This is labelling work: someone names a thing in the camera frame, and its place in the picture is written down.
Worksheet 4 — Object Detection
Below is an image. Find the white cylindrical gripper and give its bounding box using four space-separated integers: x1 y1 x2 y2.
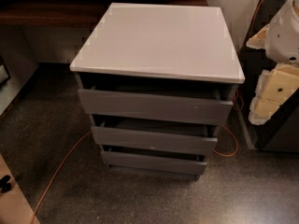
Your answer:
246 3 299 125

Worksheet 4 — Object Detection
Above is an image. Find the grey top drawer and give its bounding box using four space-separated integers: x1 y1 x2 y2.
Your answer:
78 89 233 125

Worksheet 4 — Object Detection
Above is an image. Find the grey drawer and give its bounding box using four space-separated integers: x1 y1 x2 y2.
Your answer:
78 89 233 125
92 118 218 156
102 146 206 175

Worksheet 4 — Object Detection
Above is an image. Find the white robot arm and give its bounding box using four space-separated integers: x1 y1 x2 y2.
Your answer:
247 0 299 125

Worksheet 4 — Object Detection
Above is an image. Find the grey drawer cabinet white top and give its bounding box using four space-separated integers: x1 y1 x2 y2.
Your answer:
70 3 245 179

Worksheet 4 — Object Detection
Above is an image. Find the grey middle drawer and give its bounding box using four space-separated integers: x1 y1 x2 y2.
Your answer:
92 118 218 156

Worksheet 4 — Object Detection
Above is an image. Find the grey bottom drawer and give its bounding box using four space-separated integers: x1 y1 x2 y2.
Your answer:
102 146 206 175

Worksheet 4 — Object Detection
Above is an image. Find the dark cabinet at right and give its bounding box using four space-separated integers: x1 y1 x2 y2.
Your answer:
239 0 299 153

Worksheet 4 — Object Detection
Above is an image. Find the dark wooden desk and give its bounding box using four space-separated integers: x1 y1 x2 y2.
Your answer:
0 0 208 30

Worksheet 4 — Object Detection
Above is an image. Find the black object on tan surface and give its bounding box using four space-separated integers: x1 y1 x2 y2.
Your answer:
0 175 12 193

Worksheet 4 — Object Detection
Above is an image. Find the tan wooden surface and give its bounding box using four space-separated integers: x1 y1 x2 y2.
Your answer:
0 155 40 224

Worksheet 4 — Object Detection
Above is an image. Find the orange cable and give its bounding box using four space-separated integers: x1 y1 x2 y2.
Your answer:
29 0 299 224

